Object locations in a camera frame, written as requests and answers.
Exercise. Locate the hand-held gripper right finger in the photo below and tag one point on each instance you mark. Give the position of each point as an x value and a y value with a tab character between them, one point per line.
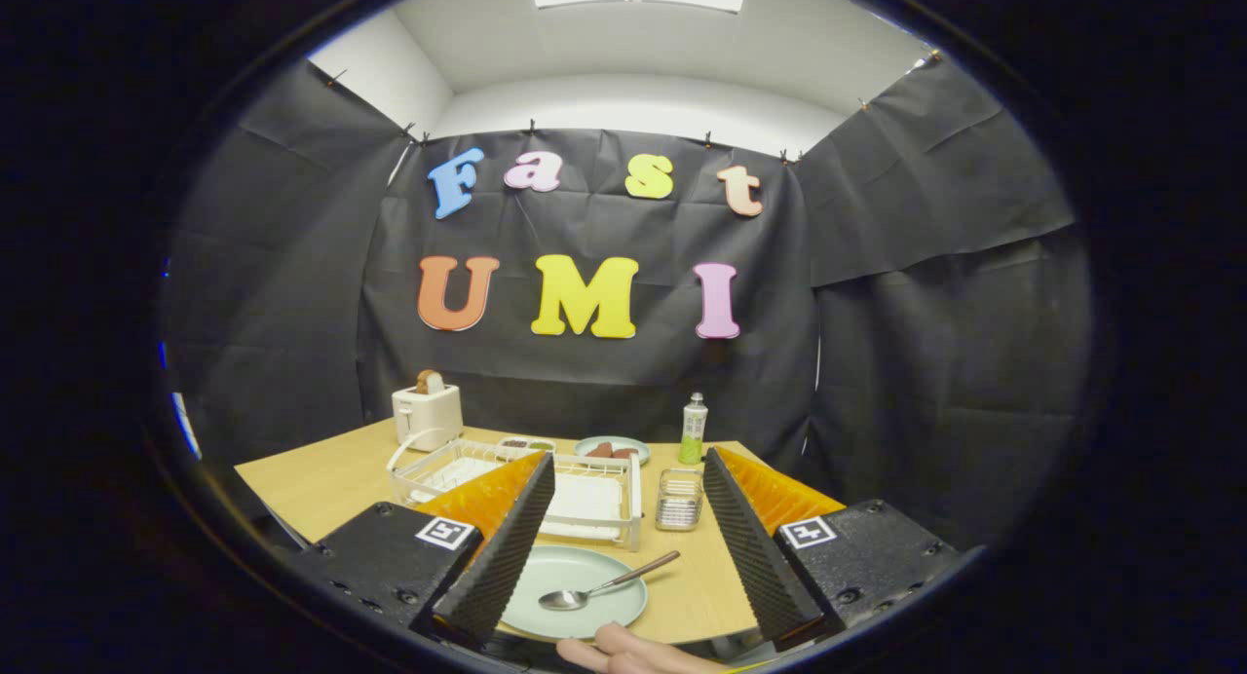
755	557

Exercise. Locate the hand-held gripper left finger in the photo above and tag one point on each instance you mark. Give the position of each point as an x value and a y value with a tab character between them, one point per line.
502	557

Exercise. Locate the large pale green plate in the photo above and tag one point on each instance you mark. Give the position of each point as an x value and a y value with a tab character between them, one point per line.
585	567

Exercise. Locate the white divided condiment dish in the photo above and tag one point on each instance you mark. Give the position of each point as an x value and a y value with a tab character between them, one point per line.
526	452

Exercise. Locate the small pale green plate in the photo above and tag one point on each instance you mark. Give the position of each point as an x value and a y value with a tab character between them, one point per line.
635	447

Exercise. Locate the white drain tray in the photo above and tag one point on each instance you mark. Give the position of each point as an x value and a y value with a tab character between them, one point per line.
585	504

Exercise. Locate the green drink bottle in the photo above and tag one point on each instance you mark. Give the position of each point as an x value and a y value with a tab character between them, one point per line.
693	426

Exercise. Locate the white toaster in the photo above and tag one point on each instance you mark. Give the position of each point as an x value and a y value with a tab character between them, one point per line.
429	416

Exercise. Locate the brown bread slice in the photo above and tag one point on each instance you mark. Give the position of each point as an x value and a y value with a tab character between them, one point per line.
430	382

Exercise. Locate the black backdrop cloth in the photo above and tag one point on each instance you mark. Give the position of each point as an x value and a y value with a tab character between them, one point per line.
925	362

